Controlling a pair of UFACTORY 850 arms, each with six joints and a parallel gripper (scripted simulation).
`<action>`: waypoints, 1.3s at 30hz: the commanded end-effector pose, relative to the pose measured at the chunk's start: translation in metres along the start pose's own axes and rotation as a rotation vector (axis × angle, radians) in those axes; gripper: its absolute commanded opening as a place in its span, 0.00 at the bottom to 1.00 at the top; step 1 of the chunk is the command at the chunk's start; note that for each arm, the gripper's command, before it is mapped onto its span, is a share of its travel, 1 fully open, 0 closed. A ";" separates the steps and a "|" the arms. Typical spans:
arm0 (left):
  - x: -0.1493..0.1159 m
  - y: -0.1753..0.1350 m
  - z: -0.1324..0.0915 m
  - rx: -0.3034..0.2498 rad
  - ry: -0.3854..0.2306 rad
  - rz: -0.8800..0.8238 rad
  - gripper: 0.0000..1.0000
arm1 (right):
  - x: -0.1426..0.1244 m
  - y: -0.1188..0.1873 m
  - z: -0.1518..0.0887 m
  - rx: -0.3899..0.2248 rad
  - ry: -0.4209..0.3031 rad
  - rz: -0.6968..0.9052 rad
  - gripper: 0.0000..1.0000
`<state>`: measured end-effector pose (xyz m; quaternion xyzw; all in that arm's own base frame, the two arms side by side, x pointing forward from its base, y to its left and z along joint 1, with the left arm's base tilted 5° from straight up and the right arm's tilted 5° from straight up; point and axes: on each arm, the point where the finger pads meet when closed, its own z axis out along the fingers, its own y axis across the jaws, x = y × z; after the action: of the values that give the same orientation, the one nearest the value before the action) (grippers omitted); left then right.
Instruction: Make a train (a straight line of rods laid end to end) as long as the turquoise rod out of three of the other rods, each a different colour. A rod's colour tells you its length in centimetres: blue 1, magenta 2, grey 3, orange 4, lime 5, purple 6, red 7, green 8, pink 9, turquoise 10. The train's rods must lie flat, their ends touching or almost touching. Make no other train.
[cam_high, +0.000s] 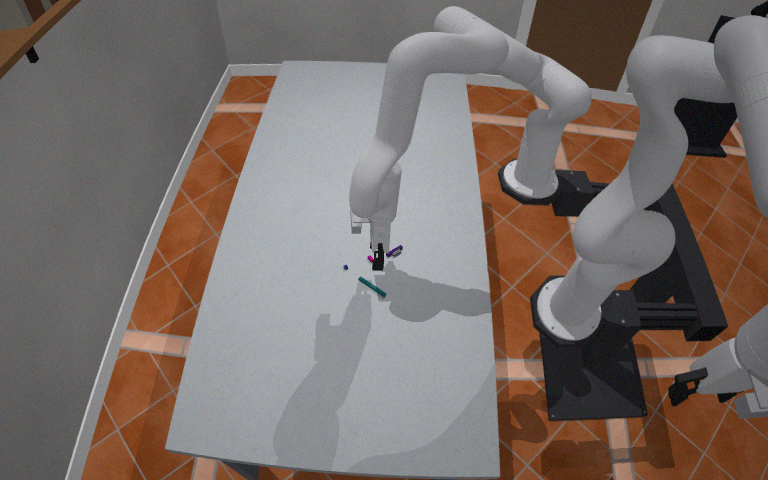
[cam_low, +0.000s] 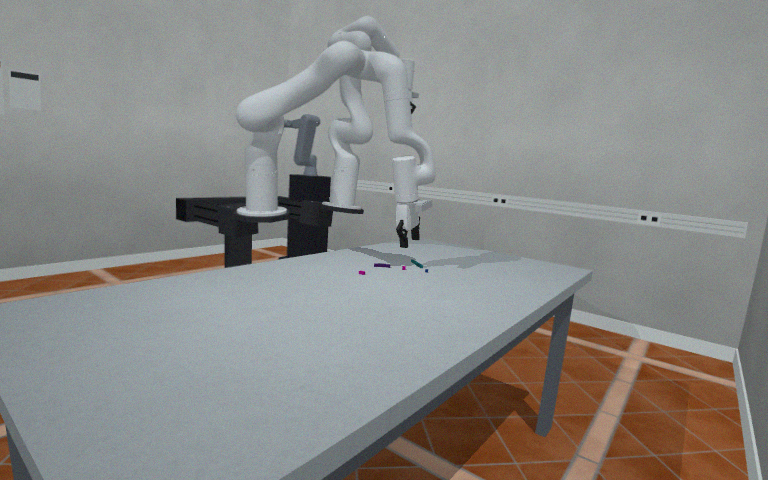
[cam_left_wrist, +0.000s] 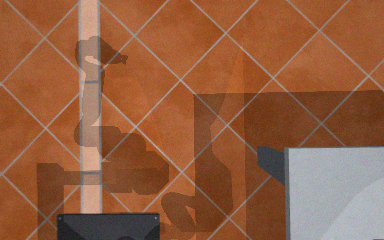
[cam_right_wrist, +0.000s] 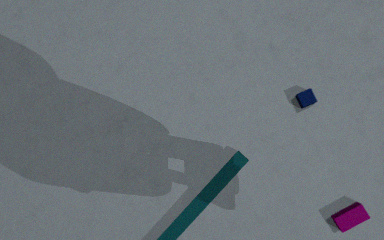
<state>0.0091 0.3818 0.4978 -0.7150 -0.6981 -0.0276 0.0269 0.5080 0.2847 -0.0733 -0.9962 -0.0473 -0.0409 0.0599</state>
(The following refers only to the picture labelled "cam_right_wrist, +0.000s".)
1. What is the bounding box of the turquoise rod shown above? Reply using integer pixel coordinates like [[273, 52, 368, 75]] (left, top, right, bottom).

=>
[[157, 151, 249, 240]]

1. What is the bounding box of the small dark blue cube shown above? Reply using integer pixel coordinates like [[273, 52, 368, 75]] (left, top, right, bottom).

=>
[[295, 88, 317, 109]]

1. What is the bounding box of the magenta block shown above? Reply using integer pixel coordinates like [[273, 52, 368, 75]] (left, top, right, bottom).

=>
[[331, 202, 370, 233]]

